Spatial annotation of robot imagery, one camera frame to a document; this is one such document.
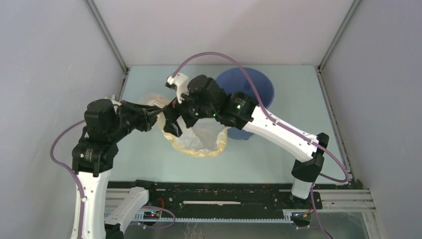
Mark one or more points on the right aluminium corner profile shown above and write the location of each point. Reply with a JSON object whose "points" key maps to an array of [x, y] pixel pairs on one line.
{"points": [[339, 33]]}

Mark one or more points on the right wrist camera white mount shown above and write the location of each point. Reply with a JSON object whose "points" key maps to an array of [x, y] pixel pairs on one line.
{"points": [[179, 83]]}

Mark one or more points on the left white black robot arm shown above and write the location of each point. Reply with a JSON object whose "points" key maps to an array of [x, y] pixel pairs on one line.
{"points": [[107, 123]]}

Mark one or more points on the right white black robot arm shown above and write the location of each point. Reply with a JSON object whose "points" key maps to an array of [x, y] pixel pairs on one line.
{"points": [[202, 98]]}

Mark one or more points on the left circuit board with leds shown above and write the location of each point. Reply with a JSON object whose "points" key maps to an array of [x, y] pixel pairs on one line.
{"points": [[151, 215]]}

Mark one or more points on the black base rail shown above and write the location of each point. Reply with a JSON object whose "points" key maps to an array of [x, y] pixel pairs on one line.
{"points": [[218, 201]]}

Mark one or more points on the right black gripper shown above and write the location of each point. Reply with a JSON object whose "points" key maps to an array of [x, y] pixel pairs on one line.
{"points": [[172, 112]]}

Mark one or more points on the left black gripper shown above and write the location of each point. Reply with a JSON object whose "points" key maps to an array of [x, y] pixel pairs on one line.
{"points": [[147, 117]]}

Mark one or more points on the left aluminium corner profile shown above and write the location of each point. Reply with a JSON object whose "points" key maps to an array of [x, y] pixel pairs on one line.
{"points": [[104, 30]]}

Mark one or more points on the right circuit board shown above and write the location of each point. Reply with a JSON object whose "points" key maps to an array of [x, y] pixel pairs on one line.
{"points": [[301, 216]]}

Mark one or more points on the aluminium corner profile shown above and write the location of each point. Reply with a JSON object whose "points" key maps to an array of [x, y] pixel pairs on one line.
{"points": [[339, 33], [104, 30]]}

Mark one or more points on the translucent white yellow trash bag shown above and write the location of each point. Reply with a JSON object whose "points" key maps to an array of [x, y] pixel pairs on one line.
{"points": [[207, 138]]}

